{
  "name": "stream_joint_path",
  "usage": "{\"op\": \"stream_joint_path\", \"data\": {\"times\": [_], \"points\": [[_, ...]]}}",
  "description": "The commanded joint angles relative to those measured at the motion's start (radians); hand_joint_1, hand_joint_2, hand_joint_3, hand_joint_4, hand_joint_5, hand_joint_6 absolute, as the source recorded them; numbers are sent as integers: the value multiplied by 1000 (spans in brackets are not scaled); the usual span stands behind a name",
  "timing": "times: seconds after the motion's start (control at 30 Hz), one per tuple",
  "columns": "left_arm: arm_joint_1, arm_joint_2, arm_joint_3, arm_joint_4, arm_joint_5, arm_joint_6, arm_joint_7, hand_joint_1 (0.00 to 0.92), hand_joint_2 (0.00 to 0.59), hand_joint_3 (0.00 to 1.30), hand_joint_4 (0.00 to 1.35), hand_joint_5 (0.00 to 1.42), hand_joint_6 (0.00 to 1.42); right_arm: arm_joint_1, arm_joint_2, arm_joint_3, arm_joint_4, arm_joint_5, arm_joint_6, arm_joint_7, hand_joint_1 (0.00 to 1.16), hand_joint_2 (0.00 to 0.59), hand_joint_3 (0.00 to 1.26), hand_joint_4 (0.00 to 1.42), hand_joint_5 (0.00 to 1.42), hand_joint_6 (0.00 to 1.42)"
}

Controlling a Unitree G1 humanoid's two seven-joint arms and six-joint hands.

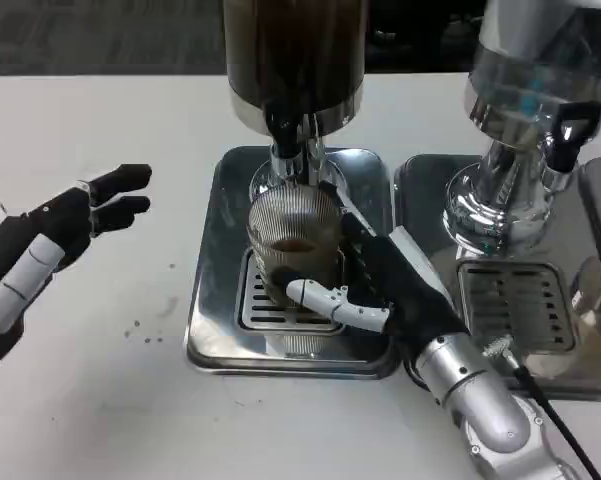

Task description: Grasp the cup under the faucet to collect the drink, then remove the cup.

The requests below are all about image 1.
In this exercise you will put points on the clear ribbed glass cup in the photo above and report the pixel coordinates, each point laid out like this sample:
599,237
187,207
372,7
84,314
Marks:
290,220

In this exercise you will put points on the steel slotted drain grid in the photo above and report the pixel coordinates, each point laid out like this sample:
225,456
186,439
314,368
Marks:
510,300
252,310

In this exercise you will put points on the steel drip tray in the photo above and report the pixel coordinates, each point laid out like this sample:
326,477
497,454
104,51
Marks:
215,300
425,200

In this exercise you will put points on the drink dispenser with clear tank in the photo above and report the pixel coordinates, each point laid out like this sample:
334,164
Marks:
520,85

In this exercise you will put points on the drink dispenser with dark drink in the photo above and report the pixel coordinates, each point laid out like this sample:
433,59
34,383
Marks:
290,55

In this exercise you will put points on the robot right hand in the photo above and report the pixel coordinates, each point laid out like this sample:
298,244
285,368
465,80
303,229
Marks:
405,290

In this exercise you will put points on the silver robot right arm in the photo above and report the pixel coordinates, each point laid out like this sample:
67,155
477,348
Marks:
480,395

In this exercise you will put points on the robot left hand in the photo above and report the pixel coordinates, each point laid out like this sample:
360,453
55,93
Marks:
55,225

